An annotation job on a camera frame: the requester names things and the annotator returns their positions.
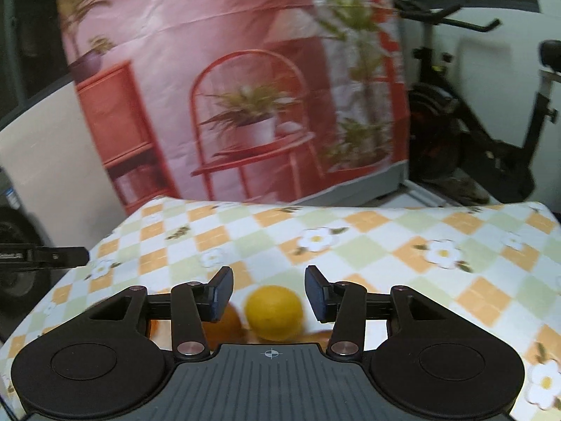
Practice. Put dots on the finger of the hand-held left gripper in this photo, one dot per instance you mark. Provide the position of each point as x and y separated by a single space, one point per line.
52 256

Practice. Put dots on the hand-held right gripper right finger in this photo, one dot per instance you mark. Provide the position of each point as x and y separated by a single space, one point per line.
314 293

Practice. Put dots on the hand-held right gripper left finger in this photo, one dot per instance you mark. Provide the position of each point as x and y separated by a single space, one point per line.
221 293

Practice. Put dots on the yellow lemon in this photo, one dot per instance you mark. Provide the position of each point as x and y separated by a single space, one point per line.
274 313

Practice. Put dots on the checkered floral tablecloth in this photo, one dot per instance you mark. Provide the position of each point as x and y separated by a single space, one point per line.
372 250

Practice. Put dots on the black exercise bike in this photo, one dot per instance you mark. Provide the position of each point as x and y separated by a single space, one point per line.
438 140

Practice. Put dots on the pink printed backdrop cloth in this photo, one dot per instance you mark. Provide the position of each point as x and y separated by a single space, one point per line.
175 52

